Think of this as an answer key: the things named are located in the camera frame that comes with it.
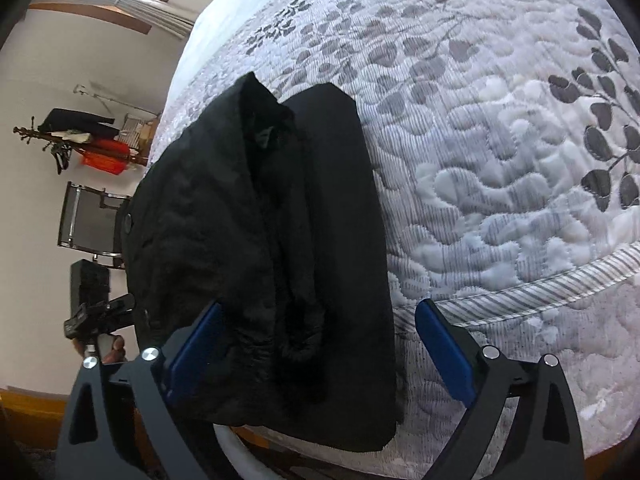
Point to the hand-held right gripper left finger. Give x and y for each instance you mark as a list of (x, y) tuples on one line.
[(200, 350)]

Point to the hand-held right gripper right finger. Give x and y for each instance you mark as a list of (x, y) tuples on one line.
[(445, 350)]

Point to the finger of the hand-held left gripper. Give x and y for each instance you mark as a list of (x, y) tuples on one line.
[(120, 307)]

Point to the black jacket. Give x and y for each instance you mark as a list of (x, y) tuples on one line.
[(300, 260)]

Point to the person's left hand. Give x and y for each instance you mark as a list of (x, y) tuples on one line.
[(117, 352)]

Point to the black box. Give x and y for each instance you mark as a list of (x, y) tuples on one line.
[(90, 280)]

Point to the black mesh chair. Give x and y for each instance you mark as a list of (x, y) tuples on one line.
[(87, 220)]

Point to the red cloth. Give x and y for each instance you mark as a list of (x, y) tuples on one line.
[(105, 157)]

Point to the wooden coat rack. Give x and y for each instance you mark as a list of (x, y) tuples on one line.
[(35, 133)]

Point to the black coat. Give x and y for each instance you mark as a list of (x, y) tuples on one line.
[(75, 117)]

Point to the quilted leaf print mattress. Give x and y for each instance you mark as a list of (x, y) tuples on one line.
[(500, 160)]

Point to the grey curtain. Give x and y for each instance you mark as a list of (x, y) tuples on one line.
[(140, 10)]

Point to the wooden bed frame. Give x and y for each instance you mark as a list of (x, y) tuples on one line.
[(260, 437)]

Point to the metal clothes rail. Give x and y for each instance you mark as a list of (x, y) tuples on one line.
[(115, 97)]

